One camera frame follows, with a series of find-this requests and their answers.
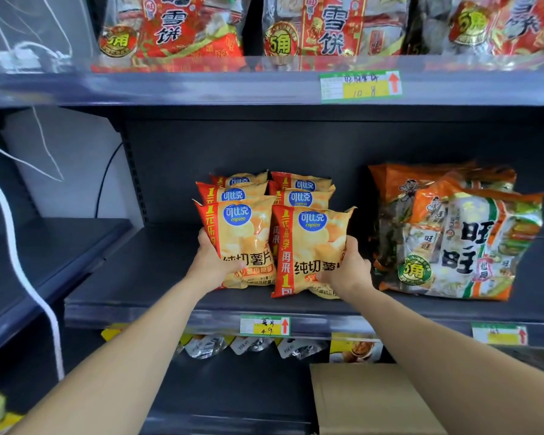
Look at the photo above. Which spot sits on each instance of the person's right hand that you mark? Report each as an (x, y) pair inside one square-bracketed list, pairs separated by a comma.
[(349, 276)]

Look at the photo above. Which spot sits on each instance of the person's left hand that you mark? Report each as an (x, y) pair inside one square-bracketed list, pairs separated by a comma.
[(213, 267)]

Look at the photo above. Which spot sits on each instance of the orange rice cracker bag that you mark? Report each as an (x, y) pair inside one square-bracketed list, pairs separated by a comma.
[(390, 212), (471, 249)]

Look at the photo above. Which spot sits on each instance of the plain brown cardboard box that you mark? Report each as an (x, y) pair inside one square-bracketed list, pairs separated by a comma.
[(371, 398)]

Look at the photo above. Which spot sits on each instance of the dark grey metal shelf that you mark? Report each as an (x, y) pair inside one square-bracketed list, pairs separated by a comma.
[(254, 140), (50, 249)]

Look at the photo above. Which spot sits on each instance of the person's left forearm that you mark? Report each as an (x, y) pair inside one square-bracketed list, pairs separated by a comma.
[(109, 371)]

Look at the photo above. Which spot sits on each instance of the person's right forearm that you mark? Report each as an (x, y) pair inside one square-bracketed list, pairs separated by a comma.
[(458, 371)]

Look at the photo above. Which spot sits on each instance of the yellow silver nut pouch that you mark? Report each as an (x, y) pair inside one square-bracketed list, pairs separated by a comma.
[(301, 348), (113, 332), (251, 344), (356, 348)]

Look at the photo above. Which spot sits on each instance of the yellow green price label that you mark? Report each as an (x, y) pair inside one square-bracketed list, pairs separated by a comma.
[(265, 326), (498, 334), (360, 86)]

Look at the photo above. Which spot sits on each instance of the yellow clear snack packet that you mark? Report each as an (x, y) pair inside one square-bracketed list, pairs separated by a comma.
[(204, 346)]

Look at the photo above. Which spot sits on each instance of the white extension socket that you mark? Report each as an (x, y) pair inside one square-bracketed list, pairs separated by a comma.
[(18, 61)]

